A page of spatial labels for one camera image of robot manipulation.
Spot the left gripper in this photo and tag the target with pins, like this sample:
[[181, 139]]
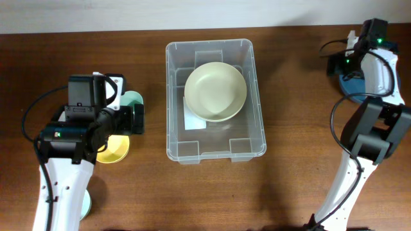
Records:
[[128, 128]]

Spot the clear plastic storage container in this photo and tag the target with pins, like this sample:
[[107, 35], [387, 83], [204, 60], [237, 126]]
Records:
[[218, 79]]

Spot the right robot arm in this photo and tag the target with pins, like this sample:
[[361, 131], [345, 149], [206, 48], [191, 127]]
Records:
[[375, 130]]

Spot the white label in container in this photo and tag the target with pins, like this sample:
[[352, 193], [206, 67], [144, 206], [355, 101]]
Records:
[[191, 121]]

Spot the yellow small bowl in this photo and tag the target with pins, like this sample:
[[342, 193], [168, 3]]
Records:
[[117, 149]]

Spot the dark blue bowl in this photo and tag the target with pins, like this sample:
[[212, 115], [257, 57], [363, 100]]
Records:
[[353, 88]]

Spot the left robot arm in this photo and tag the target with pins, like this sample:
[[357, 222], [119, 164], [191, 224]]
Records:
[[68, 146]]

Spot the mint green small bowl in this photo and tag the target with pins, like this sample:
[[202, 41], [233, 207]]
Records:
[[86, 205]]

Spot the mint green plastic cup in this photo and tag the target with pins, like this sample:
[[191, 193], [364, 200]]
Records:
[[130, 98]]

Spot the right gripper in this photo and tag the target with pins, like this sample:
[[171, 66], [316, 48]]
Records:
[[334, 66]]

